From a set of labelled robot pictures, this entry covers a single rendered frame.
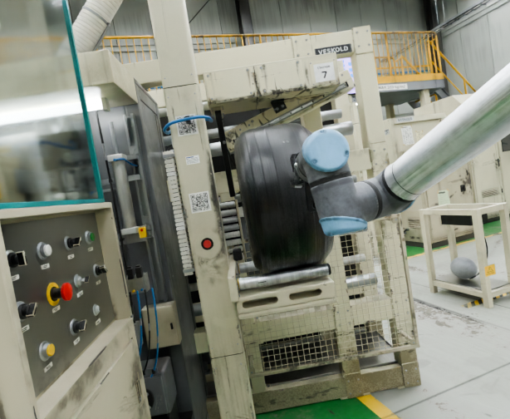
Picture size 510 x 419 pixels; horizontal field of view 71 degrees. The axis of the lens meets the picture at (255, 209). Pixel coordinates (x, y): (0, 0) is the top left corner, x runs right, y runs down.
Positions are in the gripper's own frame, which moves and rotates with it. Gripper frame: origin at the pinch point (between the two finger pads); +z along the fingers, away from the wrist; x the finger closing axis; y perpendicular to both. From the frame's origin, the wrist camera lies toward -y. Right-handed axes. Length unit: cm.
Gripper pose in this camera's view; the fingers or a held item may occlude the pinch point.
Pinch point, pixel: (301, 186)
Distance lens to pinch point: 108.4
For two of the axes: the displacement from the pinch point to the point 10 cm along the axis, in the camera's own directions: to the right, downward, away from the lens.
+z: -0.2, 0.9, 10.0
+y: -1.5, -9.9, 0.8
